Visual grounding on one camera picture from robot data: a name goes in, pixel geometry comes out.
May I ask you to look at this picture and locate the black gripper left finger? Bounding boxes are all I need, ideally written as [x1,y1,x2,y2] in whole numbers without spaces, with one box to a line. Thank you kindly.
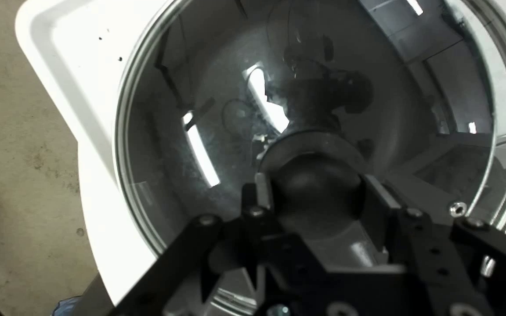
[111,172,285,316]

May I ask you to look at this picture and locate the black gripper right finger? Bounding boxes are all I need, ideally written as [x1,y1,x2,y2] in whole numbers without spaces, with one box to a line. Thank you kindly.
[360,174,506,316]

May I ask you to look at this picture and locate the white plastic tray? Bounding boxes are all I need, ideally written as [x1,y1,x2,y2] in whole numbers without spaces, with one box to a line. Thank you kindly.
[14,0,179,189]

